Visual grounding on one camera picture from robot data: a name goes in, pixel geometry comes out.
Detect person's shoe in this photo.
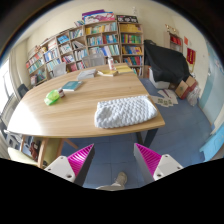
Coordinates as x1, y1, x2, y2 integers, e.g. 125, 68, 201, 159
115, 172, 127, 186

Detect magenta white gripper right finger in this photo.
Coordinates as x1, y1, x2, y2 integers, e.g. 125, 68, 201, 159
134, 143, 183, 184

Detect papers on floor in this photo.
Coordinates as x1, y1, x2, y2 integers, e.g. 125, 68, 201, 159
152, 89, 178, 107

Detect grey book stack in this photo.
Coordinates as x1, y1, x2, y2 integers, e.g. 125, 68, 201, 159
77, 69, 96, 81

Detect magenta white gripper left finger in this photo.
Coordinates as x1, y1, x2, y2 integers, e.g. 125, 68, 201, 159
45, 144, 95, 186

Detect large wooden bookshelf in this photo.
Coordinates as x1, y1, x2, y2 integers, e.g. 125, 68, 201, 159
26, 20, 144, 86

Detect cardboard box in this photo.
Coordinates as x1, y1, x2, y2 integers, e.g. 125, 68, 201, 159
175, 76, 197, 99

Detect white storage box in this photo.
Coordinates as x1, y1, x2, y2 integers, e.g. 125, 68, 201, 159
148, 67, 171, 90

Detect wooden table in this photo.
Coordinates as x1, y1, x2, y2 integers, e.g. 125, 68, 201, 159
8, 72, 165, 163

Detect red wall hanging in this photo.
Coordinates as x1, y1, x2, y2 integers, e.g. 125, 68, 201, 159
187, 48, 196, 65

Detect small dark jar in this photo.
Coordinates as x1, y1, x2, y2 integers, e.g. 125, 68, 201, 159
58, 88, 65, 98

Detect black cloth cover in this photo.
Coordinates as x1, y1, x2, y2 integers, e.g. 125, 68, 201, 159
144, 40, 190, 84

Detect grey mesh chair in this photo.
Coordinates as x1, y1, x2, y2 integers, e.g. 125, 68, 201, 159
82, 54, 105, 68

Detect small wall shelf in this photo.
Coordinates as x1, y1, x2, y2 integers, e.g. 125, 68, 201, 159
169, 33, 183, 53

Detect yellow-green chair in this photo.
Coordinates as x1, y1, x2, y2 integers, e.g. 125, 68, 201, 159
8, 138, 63, 168

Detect green plastic bag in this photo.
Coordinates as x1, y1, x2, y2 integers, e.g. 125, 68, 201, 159
44, 90, 60, 105

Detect teal book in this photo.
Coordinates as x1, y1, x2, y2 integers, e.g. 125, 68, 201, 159
62, 81, 82, 91

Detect white pink bottle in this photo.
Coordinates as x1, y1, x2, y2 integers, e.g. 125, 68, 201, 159
108, 57, 116, 70

